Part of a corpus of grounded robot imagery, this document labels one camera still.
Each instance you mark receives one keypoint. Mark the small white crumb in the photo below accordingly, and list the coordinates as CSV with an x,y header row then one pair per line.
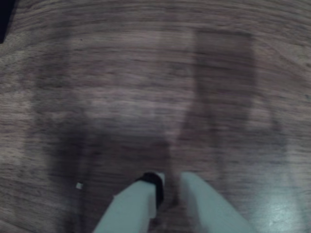
x,y
79,186

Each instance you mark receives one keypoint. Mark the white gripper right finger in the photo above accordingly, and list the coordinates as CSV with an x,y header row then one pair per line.
x,y
209,213

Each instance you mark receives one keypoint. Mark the black shallow cardboard box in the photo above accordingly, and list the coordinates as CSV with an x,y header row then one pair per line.
x,y
5,17

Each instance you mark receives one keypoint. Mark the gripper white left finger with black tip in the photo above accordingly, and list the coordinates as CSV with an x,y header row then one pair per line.
x,y
131,208

